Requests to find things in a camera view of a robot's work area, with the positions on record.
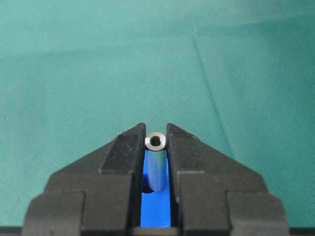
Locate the silver metal shaft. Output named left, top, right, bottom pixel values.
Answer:
left=145, top=132, right=167, bottom=192

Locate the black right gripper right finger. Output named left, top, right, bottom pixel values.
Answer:
left=166, top=123, right=288, bottom=236

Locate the green cloth mat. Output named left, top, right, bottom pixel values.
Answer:
left=0, top=0, right=315, bottom=228

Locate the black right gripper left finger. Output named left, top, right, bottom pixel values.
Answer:
left=22, top=123, right=146, bottom=236

